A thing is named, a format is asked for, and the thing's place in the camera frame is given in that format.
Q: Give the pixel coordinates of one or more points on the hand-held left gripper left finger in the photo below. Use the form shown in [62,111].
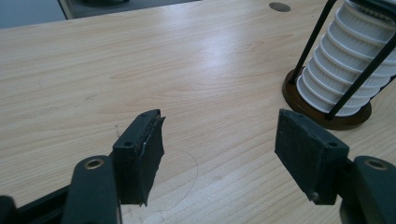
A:
[137,161]

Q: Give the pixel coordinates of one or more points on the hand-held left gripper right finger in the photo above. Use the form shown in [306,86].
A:
[311,155]

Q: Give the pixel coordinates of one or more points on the black rod cup holder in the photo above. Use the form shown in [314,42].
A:
[311,115]

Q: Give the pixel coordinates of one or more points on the stack of white paper cups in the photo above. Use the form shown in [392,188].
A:
[342,62]

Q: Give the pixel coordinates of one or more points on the grey round table grommet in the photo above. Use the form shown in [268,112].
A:
[279,6]

